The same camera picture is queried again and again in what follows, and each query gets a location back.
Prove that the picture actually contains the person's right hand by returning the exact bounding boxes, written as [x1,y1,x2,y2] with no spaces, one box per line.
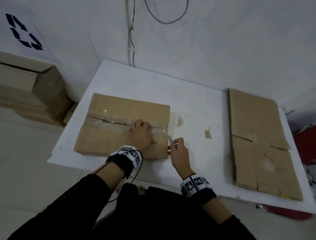
[169,137,196,180]

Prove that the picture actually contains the person's left hand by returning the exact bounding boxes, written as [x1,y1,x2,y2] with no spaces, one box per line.
[129,119,158,154]

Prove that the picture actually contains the green handled knife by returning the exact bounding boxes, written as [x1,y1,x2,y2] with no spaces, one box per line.
[167,135,178,150]

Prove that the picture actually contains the stack of boxes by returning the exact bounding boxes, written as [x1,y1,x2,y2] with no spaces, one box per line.
[0,94,72,128]

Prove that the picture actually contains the person's left forearm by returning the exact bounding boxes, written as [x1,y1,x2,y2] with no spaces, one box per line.
[7,162,125,240]

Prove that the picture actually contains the person's right forearm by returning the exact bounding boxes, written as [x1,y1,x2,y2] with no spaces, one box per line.
[201,197,257,240]

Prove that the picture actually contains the person's black trouser legs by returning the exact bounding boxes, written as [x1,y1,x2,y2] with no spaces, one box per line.
[93,183,247,240]

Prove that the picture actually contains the black marker wrist band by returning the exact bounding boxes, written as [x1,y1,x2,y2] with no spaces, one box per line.
[180,174,217,206]
[105,145,144,180]

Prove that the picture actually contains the white table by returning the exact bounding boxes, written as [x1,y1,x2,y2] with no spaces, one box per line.
[47,59,316,214]

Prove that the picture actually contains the red chair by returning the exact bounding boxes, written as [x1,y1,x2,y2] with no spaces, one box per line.
[256,125,316,222]

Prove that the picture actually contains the white recycling symbol sign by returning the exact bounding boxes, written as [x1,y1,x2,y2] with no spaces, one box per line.
[0,5,64,66]

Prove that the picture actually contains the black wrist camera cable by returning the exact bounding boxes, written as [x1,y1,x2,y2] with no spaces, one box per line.
[95,149,144,203]

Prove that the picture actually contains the white wall cable conduit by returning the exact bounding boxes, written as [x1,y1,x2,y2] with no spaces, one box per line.
[124,0,133,66]

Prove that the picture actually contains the thin black wall cable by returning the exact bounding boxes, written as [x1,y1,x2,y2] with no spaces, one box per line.
[128,0,136,67]

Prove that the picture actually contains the grey looped wall cable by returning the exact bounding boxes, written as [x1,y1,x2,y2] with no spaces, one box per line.
[144,0,189,25]

